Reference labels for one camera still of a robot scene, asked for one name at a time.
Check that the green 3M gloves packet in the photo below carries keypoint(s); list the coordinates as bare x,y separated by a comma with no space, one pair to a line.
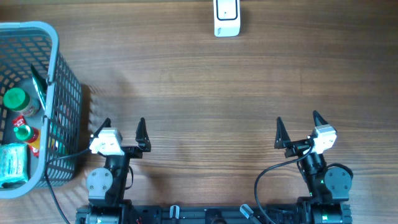
40,85

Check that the red coffee stick sachet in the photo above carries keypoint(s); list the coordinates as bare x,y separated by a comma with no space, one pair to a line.
18,122

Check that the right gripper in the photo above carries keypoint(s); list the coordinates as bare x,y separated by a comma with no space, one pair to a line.
282,141

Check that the white barcode scanner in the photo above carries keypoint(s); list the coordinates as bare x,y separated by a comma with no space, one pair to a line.
227,18

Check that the grey plastic shopping basket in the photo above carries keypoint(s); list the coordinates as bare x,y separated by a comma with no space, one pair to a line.
37,43

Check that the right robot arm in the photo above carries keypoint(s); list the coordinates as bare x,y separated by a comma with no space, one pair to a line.
328,184

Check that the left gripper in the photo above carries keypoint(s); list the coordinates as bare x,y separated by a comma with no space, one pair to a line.
143,142

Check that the red sauce bottle green cap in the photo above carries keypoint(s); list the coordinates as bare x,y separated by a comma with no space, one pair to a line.
30,135

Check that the green lid jar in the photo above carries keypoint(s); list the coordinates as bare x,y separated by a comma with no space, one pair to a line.
19,101

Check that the teal wet wipes pack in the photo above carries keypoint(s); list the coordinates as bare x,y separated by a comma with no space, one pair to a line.
13,164

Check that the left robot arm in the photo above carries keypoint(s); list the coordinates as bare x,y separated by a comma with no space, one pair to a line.
106,185

